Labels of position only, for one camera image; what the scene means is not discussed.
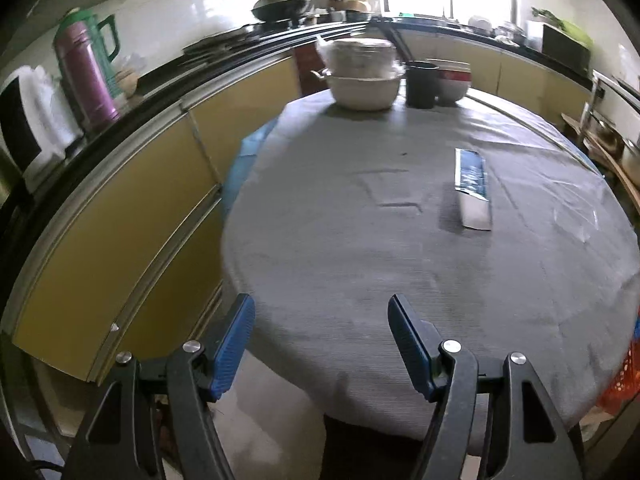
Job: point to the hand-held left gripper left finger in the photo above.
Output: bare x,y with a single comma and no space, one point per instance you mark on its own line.
232,345

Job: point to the white pot with plastic cover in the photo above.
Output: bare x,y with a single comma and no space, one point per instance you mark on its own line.
362,80

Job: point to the metal shelf rack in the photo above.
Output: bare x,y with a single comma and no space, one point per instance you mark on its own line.
600,125

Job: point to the blue white carton box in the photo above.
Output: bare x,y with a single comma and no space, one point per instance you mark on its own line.
472,185

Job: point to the red plastic basket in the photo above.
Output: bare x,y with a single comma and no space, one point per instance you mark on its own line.
622,385

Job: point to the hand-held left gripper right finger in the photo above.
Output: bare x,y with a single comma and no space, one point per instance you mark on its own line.
407,340

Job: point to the blue cloth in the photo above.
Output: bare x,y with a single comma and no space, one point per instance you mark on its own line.
245,155

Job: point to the black countertop appliance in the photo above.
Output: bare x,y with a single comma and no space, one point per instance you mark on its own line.
565,47

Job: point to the yellow kitchen counter cabinets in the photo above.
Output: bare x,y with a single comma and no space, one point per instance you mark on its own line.
125,220

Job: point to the green thermos jug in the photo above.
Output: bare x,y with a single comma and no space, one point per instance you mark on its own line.
107,35

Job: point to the grey tablecloth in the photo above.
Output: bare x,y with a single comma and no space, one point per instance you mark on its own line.
350,240

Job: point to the black wok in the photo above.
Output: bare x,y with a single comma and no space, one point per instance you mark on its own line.
280,7

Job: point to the black cup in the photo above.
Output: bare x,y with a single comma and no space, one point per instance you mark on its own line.
421,85

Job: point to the clear bag of food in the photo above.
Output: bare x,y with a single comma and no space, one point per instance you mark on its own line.
129,80

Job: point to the white red-banded bowl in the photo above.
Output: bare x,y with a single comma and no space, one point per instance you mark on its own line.
454,90
450,64

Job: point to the purple thermos flask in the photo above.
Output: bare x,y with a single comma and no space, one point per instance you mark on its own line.
85,70

